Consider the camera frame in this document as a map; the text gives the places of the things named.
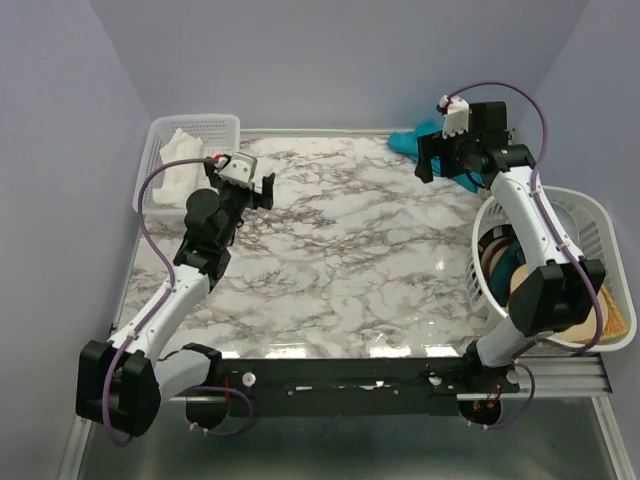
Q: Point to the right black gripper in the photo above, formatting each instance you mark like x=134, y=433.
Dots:
x=423, y=168

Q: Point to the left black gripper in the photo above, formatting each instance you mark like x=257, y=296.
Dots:
x=263, y=200

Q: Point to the teal t shirt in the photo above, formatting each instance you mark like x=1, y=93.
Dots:
x=408, y=144

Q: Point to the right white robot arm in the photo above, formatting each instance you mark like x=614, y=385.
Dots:
x=509, y=172

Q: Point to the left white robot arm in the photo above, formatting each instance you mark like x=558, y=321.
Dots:
x=127, y=412

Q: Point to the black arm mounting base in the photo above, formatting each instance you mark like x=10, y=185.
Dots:
x=209, y=405

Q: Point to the white perforated plastic basket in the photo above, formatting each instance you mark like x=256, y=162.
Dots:
x=219, y=133

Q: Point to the white crumpled cloth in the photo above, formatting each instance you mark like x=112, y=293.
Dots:
x=180, y=180

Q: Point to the white round dish basket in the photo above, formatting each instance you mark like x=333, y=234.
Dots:
x=596, y=238

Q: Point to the beige bird plate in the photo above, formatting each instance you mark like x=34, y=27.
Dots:
x=552, y=300

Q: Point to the woven wicker tray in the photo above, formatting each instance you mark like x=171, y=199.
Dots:
x=616, y=325

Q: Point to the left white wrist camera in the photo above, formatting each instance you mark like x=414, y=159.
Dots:
x=237, y=168

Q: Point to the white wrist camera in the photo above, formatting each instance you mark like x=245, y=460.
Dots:
x=456, y=112
x=237, y=168

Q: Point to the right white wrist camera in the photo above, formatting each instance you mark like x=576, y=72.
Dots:
x=456, y=112

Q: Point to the aluminium frame rail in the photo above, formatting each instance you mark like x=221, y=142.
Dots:
x=548, y=377

